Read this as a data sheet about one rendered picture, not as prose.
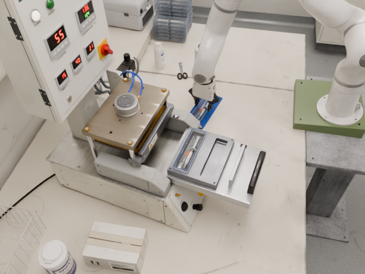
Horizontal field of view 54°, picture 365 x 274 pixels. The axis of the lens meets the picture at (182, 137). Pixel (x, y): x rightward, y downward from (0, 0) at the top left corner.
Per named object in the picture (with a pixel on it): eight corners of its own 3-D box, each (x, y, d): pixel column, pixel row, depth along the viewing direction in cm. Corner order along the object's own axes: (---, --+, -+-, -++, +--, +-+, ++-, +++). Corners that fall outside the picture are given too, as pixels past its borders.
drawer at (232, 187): (162, 181, 118) (160, 167, 112) (186, 134, 131) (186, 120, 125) (248, 210, 110) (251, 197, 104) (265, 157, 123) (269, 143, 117)
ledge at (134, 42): (53, 107, 168) (50, 100, 165) (113, 14, 221) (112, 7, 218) (113, 116, 163) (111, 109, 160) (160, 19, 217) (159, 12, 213)
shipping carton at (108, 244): (86, 265, 118) (79, 254, 111) (100, 230, 127) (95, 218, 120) (139, 277, 115) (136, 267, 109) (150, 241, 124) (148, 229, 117)
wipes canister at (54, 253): (46, 280, 115) (30, 263, 104) (58, 255, 121) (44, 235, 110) (71, 286, 114) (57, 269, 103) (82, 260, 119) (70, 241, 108)
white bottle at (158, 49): (156, 70, 185) (153, 46, 174) (155, 64, 188) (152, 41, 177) (165, 69, 185) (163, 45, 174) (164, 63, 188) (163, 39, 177)
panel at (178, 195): (190, 228, 126) (167, 195, 115) (217, 164, 144) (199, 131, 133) (195, 228, 125) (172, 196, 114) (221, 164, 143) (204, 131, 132)
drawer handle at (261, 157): (246, 192, 110) (247, 185, 107) (258, 156, 119) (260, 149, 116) (252, 194, 109) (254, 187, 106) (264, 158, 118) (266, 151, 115)
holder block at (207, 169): (167, 174, 115) (167, 169, 113) (189, 131, 127) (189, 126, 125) (215, 190, 111) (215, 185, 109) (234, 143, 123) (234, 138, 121)
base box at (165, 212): (61, 186, 139) (47, 160, 126) (109, 121, 162) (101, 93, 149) (188, 233, 125) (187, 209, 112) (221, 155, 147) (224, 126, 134)
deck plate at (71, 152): (45, 160, 126) (45, 158, 125) (97, 97, 147) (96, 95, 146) (164, 201, 114) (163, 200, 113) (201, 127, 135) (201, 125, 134)
